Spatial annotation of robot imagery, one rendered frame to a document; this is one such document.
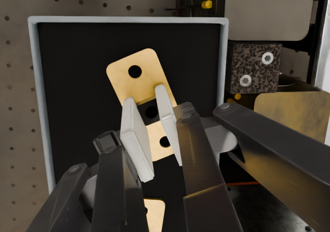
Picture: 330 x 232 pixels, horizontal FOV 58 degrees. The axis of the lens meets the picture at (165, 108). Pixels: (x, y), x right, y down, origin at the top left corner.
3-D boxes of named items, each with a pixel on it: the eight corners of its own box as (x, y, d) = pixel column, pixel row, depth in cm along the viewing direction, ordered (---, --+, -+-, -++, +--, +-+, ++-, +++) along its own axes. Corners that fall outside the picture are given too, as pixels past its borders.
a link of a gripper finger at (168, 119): (159, 119, 15) (173, 114, 15) (153, 86, 21) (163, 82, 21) (180, 168, 16) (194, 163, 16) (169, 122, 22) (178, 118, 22)
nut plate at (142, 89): (192, 143, 24) (195, 150, 23) (149, 161, 24) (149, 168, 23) (152, 45, 21) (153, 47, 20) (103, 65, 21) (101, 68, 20)
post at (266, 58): (198, 49, 68) (278, 93, 30) (177, 50, 68) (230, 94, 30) (199, 27, 67) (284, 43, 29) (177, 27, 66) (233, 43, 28)
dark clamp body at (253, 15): (214, 28, 67) (307, 43, 31) (162, 27, 66) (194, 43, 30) (216, -7, 65) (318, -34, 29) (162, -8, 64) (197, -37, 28)
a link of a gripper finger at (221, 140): (182, 141, 13) (244, 116, 13) (171, 107, 18) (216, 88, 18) (193, 167, 14) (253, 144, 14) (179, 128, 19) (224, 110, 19)
